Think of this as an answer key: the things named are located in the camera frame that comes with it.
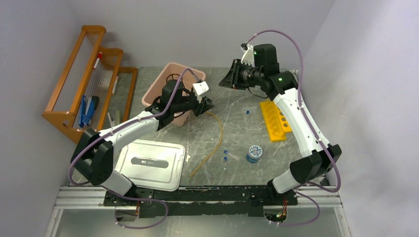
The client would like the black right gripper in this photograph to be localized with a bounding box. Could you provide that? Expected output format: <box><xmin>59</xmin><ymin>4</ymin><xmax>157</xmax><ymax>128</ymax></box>
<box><xmin>219</xmin><ymin>59</ymin><xmax>263</xmax><ymax>90</ymax></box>

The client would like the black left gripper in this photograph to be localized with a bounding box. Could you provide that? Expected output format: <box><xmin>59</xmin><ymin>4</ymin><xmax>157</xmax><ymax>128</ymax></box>
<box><xmin>172</xmin><ymin>92</ymin><xmax>214</xmax><ymax>117</ymax></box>

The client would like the black wire ring tripod stand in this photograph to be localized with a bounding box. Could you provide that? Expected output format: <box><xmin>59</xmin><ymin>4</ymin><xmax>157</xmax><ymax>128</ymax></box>
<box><xmin>166</xmin><ymin>73</ymin><xmax>180</xmax><ymax>83</ymax></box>

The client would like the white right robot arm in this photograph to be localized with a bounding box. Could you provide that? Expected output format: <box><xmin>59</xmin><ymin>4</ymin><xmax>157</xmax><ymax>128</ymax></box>
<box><xmin>218</xmin><ymin>43</ymin><xmax>342</xmax><ymax>204</ymax></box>

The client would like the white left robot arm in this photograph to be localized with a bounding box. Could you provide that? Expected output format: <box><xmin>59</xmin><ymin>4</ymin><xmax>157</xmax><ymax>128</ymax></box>
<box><xmin>68</xmin><ymin>79</ymin><xmax>214</xmax><ymax>205</ymax></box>

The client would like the tan rubber tubing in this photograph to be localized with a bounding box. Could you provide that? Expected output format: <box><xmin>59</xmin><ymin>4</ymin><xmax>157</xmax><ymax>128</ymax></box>
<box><xmin>190</xmin><ymin>112</ymin><xmax>225</xmax><ymax>179</ymax></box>

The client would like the pink plastic bin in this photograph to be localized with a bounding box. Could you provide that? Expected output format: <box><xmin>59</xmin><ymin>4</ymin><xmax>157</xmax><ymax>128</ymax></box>
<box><xmin>142</xmin><ymin>62</ymin><xmax>206</xmax><ymax>127</ymax></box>

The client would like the clear plastic well plate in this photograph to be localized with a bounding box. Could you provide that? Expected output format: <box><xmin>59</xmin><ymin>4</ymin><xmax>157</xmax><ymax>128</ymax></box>
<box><xmin>242</xmin><ymin>107</ymin><xmax>262</xmax><ymax>133</ymax></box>

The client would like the blue capped test tube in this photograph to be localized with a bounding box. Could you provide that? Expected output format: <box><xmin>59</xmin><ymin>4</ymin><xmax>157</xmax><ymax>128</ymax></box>
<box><xmin>224</xmin><ymin>150</ymin><xmax>240</xmax><ymax>161</ymax></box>
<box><xmin>223</xmin><ymin>157</ymin><xmax>232</xmax><ymax>175</ymax></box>

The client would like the yellow test tube rack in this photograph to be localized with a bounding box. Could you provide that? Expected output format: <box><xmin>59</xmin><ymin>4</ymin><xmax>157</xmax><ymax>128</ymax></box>
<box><xmin>259</xmin><ymin>100</ymin><xmax>292</xmax><ymax>142</ymax></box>

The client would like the blue patterned round tin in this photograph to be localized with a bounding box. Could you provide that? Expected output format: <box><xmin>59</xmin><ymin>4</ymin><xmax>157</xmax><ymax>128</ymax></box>
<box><xmin>246</xmin><ymin>145</ymin><xmax>263</xmax><ymax>163</ymax></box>

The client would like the white metal tray lid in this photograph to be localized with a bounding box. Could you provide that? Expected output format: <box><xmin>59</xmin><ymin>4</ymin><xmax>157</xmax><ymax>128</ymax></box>
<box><xmin>115</xmin><ymin>139</ymin><xmax>186</xmax><ymax>192</ymax></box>

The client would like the red and white marker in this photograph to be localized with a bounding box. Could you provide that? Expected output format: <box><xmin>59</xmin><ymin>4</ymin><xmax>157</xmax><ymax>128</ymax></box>
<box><xmin>93</xmin><ymin>52</ymin><xmax>103</xmax><ymax>70</ymax></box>

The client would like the blue stapler tool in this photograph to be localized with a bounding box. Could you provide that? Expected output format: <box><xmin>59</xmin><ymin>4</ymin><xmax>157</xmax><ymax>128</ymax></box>
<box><xmin>79</xmin><ymin>95</ymin><xmax>99</xmax><ymax>128</ymax></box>

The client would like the wooden drying rack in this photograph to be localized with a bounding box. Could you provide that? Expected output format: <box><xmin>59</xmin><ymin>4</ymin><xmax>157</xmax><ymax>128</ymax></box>
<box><xmin>42</xmin><ymin>25</ymin><xmax>138</xmax><ymax>143</ymax></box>

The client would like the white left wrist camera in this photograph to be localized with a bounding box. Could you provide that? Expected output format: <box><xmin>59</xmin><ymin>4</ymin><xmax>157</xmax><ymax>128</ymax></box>
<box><xmin>192</xmin><ymin>81</ymin><xmax>210</xmax><ymax>96</ymax></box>

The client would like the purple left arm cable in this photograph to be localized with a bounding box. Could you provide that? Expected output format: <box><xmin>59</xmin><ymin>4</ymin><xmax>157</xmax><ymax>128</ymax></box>
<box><xmin>67</xmin><ymin>68</ymin><xmax>202</xmax><ymax>230</ymax></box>

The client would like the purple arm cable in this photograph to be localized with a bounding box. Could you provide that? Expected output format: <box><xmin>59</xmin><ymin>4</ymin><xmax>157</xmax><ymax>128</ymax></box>
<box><xmin>242</xmin><ymin>30</ymin><xmax>342</xmax><ymax>227</ymax></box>
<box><xmin>67</xmin><ymin>68</ymin><xmax>202</xmax><ymax>230</ymax></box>

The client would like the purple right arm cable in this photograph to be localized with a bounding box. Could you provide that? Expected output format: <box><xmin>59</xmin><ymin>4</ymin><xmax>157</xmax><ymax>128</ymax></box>
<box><xmin>242</xmin><ymin>30</ymin><xmax>342</xmax><ymax>227</ymax></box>

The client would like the aluminium frame rail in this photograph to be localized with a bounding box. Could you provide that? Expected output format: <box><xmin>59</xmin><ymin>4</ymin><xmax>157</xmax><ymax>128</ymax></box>
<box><xmin>45</xmin><ymin>185</ymin><xmax>351</xmax><ymax>237</ymax></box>

